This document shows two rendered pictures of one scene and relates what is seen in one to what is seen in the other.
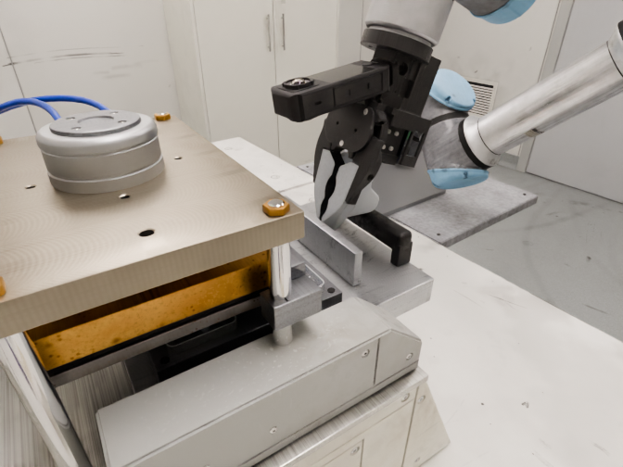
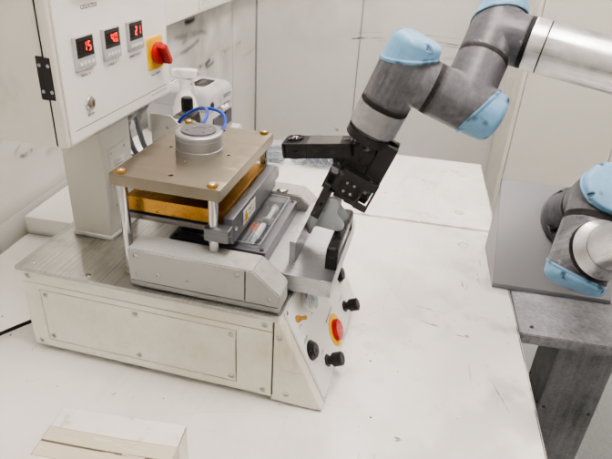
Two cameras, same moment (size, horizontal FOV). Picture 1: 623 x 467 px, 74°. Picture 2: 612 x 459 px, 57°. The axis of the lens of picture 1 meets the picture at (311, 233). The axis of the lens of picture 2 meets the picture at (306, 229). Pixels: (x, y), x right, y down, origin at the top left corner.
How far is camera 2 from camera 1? 0.68 m
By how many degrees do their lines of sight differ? 39
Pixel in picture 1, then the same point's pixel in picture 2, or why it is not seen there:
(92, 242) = (156, 170)
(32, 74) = (372, 50)
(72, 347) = (143, 206)
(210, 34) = not seen: hidden behind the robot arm
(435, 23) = (372, 128)
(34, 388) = (122, 208)
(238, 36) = not seen: hidden behind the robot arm
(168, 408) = (157, 244)
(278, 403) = (189, 268)
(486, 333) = (443, 397)
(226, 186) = (218, 172)
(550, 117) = not seen: outside the picture
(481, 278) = (508, 372)
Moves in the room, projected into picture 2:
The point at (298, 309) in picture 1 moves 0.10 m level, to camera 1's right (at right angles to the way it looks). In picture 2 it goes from (215, 235) to (256, 263)
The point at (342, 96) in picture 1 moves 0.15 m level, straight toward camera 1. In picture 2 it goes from (311, 152) to (229, 172)
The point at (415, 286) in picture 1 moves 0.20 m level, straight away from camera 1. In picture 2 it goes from (315, 279) to (420, 256)
